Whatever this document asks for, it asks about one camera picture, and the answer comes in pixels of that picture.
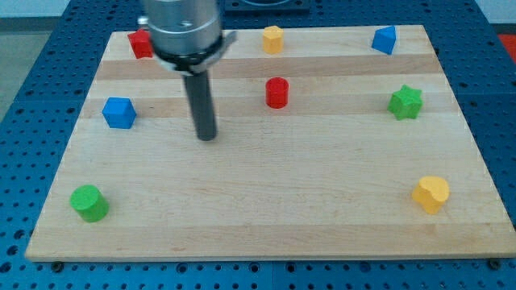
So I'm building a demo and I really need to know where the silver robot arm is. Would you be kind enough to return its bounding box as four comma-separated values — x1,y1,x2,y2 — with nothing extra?
139,0,237,76

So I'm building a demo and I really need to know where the blue cube block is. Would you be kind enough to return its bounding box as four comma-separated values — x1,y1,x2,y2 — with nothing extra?
102,97,136,129

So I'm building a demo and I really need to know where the red cylinder block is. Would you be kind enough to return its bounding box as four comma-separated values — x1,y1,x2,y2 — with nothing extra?
265,77,289,109

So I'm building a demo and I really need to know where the wooden board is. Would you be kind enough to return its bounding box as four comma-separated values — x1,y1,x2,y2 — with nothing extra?
26,25,515,262

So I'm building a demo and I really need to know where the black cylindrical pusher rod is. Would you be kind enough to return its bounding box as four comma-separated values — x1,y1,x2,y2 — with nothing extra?
183,71,217,141

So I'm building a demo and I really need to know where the yellow hexagon block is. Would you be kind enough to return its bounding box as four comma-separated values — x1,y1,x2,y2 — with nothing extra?
262,26,284,54

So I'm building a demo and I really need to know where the green star block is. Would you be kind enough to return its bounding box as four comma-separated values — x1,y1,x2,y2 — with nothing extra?
387,85,423,120

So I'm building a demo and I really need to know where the red star block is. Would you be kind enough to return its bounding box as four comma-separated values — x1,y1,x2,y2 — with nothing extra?
127,29,153,59

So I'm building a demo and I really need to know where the blue triangular prism block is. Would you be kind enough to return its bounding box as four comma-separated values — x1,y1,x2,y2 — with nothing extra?
372,26,397,55

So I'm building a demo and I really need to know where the green cylinder block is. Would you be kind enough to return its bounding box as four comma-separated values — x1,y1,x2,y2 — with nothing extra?
69,184,110,222

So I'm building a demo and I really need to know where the yellow heart block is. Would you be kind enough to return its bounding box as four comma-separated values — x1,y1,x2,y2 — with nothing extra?
411,176,450,214

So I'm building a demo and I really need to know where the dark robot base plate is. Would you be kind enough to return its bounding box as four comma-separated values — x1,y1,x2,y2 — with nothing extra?
223,0,311,13

